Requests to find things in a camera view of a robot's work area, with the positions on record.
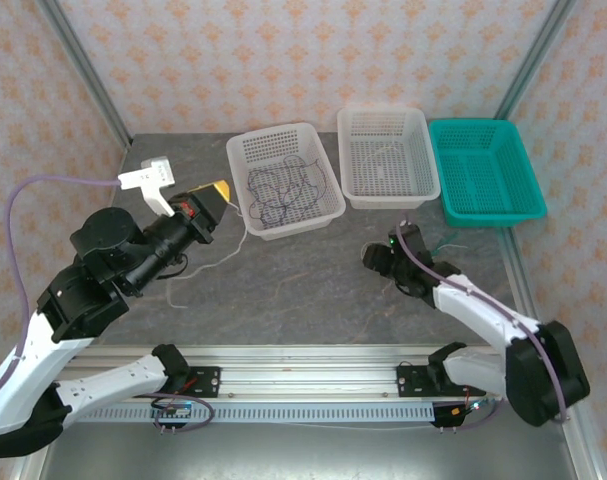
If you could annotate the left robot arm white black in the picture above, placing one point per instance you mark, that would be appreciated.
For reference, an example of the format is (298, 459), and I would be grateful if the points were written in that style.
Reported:
(28, 360)

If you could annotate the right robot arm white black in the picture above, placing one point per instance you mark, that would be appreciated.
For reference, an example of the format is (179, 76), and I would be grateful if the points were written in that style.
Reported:
(483, 310)

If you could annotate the small circuit board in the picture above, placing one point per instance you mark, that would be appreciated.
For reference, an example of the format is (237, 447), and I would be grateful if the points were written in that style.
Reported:
(470, 407)
(172, 411)

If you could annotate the aluminium frame post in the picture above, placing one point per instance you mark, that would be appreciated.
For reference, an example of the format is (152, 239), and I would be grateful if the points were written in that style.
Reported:
(88, 75)
(533, 55)

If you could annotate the teal perforated basket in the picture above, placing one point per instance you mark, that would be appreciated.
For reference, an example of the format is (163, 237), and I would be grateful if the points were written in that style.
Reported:
(483, 170)

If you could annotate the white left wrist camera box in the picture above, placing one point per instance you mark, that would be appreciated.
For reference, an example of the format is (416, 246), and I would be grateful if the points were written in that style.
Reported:
(150, 185)

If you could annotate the small white perforated basket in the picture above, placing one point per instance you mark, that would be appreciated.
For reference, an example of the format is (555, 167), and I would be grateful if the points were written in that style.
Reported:
(413, 195)

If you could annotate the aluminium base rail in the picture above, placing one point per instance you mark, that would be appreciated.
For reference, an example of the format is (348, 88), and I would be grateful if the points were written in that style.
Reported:
(308, 372)

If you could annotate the large white perforated basket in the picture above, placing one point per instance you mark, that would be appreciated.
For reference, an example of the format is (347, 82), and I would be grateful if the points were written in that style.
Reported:
(283, 220)

